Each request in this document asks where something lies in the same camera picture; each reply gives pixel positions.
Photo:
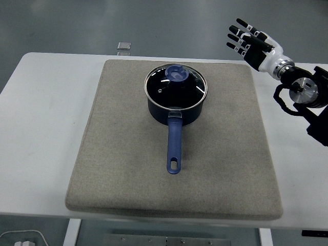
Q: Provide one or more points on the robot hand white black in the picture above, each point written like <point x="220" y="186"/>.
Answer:
<point x="266" y="60"/>

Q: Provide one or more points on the glass pot lid blue knob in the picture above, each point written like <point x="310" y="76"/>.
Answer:
<point x="164" y="89"/>

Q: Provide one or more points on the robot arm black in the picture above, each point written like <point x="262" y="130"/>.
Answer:
<point x="315" y="107"/>

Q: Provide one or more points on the silver square floor plate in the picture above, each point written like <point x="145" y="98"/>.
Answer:
<point x="124" y="45"/>
<point x="123" y="53"/>

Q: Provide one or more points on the beige fabric mat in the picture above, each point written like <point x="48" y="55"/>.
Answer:
<point x="128" y="153"/>

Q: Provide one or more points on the white table leg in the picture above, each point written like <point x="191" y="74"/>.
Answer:
<point x="71" y="233"/>
<point x="265" y="238"/>

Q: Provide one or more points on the black bar under table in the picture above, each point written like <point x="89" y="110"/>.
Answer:
<point x="315" y="233"/>

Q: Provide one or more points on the grey metal plate with screws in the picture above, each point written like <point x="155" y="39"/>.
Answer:
<point x="166" y="241"/>

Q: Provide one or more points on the white power adapter block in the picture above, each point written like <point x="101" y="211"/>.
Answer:
<point x="24" y="243"/>

